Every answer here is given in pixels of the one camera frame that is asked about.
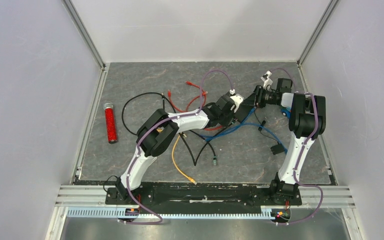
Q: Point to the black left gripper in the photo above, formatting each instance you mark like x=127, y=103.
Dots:
x=232, y=113

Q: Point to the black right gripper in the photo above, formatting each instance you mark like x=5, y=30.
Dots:
x=256, y=98

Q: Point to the black network switch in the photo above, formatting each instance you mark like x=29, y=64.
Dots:
x=243, y=111

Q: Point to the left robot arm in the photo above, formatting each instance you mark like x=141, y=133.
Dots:
x=157, y=133

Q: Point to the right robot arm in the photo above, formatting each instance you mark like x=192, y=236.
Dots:
x=307, y=121

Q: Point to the blue lego brick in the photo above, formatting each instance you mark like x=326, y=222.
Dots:
x=286, y=111

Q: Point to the red glitter tube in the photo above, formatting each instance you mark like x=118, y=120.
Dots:
x=110, y=123

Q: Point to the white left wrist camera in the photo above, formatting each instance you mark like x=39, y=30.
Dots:
x=237, y=98

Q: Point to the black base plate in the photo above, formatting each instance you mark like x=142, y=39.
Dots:
x=203, y=198

